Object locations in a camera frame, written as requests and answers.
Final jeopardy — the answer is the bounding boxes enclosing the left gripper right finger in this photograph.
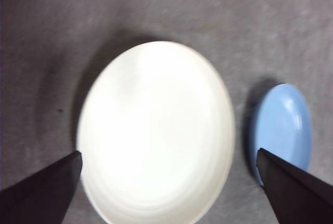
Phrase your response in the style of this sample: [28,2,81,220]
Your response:
[256,148,333,224]

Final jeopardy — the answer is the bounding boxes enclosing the blue round plate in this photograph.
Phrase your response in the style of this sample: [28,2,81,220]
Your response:
[248,83,313,186]

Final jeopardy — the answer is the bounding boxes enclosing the white round plate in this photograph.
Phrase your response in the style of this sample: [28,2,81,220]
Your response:
[76,41,236,224]

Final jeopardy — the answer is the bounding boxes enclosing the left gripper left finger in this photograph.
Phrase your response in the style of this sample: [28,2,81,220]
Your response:
[0,150,83,224]

